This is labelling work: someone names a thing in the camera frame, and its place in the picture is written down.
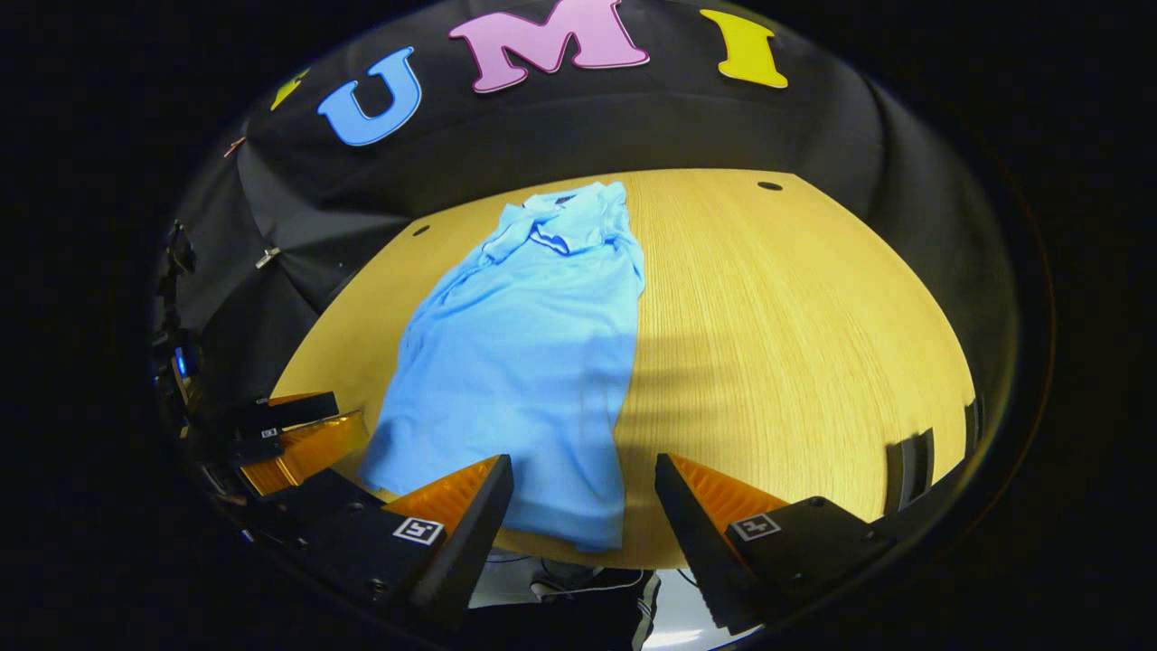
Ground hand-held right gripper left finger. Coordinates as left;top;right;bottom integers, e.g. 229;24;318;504
258;455;514;634

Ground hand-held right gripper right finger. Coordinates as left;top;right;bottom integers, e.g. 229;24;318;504
654;453;900;636

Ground light blue T-shirt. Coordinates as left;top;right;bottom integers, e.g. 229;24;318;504
359;181;646;553

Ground black striped shoe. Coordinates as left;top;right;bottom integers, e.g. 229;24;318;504
529;568;663;651

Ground black backdrop cloth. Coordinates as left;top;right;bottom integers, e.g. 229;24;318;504
163;0;1022;426

